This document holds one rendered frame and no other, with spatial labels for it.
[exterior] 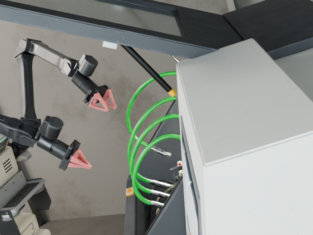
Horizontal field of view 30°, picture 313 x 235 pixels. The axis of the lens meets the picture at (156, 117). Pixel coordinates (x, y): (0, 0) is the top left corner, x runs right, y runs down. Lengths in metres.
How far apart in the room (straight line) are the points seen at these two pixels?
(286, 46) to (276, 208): 0.73
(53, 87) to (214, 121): 3.08
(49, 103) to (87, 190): 0.72
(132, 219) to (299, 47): 0.92
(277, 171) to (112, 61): 2.94
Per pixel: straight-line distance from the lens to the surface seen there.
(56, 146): 2.07
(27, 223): 2.66
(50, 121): 2.03
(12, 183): 2.57
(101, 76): 3.91
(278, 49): 1.64
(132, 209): 2.24
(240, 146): 0.97
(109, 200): 4.37
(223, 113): 1.13
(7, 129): 2.08
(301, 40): 1.65
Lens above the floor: 1.94
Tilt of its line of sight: 19 degrees down
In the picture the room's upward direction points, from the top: 19 degrees counter-clockwise
